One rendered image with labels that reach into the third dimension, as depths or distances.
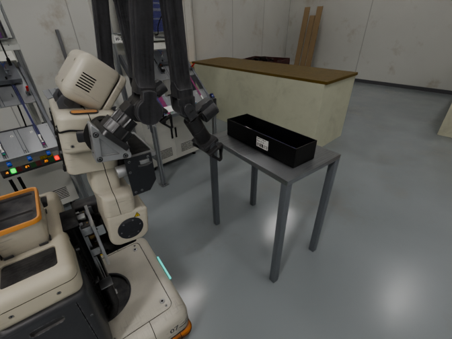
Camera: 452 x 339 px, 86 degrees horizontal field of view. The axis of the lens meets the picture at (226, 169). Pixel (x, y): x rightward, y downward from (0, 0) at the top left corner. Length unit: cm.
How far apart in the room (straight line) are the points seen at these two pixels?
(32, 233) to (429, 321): 198
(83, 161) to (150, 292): 78
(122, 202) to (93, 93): 42
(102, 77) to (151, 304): 104
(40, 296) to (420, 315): 186
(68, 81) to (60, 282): 61
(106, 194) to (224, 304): 100
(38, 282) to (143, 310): 58
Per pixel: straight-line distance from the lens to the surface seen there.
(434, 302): 207
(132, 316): 140
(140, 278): 151
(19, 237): 104
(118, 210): 105
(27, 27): 498
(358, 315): 180
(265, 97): 351
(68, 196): 264
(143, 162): 95
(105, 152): 78
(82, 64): 86
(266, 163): 133
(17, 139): 216
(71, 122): 85
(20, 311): 102
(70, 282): 98
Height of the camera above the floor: 146
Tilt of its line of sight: 31 degrees down
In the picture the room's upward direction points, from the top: 1 degrees counter-clockwise
